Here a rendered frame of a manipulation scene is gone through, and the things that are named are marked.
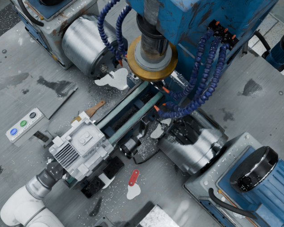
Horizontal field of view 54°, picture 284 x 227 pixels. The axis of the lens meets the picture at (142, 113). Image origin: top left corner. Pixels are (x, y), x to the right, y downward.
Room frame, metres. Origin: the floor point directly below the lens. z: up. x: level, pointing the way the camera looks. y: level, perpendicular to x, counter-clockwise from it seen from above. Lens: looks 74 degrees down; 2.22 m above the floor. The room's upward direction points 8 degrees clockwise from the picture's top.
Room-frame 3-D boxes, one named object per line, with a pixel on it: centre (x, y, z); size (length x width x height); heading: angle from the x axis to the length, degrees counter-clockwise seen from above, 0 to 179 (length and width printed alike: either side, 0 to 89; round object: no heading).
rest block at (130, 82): (0.56, 0.06, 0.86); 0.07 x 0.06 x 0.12; 52
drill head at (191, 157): (0.24, -0.25, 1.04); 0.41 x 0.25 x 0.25; 52
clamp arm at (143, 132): (0.26, -0.01, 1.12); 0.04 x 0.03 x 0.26; 142
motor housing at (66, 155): (0.15, 0.23, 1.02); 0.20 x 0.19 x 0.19; 142
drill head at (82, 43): (0.66, 0.30, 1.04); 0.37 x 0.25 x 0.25; 52
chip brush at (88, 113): (0.37, 0.28, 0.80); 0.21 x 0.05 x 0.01; 139
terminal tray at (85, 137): (0.19, 0.21, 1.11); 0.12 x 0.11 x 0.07; 142
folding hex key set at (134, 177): (0.07, 0.00, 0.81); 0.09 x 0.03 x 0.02; 162
